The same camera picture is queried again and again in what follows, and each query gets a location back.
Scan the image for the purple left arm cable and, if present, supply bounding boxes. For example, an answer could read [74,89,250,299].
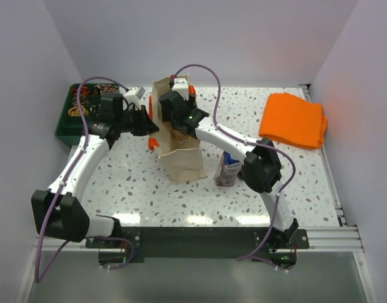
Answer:
[33,76,136,284]

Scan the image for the cola bottle on table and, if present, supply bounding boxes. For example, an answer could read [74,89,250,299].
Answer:
[237,167,244,181]

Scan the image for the aluminium front rail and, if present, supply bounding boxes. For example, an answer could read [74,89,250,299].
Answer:
[42,226,364,258]

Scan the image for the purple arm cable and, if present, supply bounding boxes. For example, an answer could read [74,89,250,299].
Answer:
[33,76,136,284]
[172,64,297,264]

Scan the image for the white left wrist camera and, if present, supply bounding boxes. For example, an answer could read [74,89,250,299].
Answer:
[123,86,146,108]

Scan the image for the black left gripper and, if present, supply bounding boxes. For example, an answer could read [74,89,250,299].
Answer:
[116,105,159,136]

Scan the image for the beige canvas bag orange handles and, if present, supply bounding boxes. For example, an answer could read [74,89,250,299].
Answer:
[148,76,207,183]

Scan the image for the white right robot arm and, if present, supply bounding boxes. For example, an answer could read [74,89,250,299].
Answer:
[159,91,299,248]

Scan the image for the orange folded cloth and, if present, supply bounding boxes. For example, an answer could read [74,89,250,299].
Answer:
[259,93,328,150]

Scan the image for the green compartment tray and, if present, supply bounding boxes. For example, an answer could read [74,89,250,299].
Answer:
[55,83,120,146]

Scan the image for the purple milk carton white cap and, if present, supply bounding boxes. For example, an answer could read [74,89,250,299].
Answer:
[214,151,242,187]

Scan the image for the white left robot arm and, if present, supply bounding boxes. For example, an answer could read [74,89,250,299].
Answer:
[31,88,159,247]

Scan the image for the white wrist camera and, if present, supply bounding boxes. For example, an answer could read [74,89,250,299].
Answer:
[123,86,146,108]
[169,78,189,100]

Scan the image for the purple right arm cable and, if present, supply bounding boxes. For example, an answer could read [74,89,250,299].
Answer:
[172,64,297,264]

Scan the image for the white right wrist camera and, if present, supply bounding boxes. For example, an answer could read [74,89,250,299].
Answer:
[169,78,189,100]

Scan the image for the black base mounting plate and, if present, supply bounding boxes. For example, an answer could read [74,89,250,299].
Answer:
[86,227,309,266]

